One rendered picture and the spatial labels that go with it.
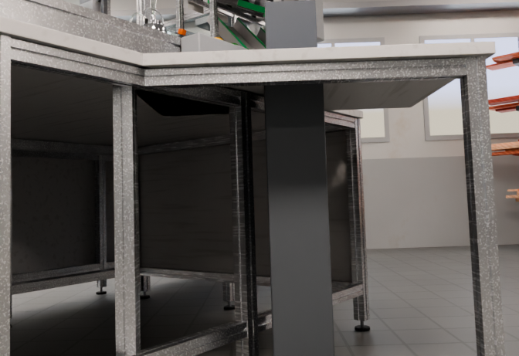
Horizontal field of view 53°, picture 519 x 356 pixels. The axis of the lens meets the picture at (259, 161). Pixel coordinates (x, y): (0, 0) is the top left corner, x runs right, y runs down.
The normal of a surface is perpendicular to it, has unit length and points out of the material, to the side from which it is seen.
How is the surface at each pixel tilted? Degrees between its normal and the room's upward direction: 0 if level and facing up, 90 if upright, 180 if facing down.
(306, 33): 90
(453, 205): 90
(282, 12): 90
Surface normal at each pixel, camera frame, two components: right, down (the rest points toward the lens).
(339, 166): -0.60, -0.04
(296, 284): -0.01, -0.07
